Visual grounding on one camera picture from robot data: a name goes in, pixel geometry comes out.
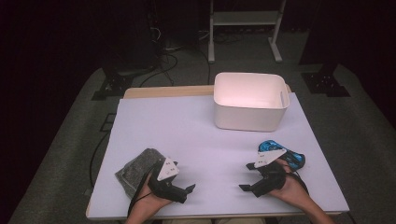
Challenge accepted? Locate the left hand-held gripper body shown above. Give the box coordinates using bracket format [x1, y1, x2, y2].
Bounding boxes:
[148, 157, 190, 204]

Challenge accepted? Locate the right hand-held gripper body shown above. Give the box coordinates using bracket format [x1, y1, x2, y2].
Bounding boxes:
[251, 148, 289, 199]

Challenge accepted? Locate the blue toy car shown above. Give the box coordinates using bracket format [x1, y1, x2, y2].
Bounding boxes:
[257, 139, 306, 172]

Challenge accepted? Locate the grey fluffy cloth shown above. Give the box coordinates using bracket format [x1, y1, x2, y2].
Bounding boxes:
[114, 147, 166, 200]

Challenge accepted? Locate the white plastic bin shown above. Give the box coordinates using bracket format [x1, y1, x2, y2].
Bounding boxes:
[213, 72, 290, 133]

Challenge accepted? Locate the person's left hand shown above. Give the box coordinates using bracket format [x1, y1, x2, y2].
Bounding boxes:
[134, 174, 173, 216]

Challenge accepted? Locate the person's right hand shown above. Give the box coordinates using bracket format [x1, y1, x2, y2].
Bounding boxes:
[269, 159, 312, 208]

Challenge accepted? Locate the white table mat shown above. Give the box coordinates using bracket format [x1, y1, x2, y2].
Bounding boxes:
[87, 92, 349, 220]

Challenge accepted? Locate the black floor stand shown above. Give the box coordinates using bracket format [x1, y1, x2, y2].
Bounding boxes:
[91, 55, 134, 101]
[298, 62, 351, 98]

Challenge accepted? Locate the white metal stand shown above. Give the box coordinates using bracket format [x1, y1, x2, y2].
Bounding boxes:
[207, 0, 288, 64]

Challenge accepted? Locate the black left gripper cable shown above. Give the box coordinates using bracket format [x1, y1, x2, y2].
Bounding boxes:
[126, 161, 163, 217]

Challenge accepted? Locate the black floor frame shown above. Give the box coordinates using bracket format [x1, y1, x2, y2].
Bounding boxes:
[99, 113, 117, 133]

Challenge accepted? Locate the black floor cable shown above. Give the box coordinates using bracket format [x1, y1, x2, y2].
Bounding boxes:
[197, 49, 212, 86]
[139, 53, 179, 88]
[89, 132, 110, 189]

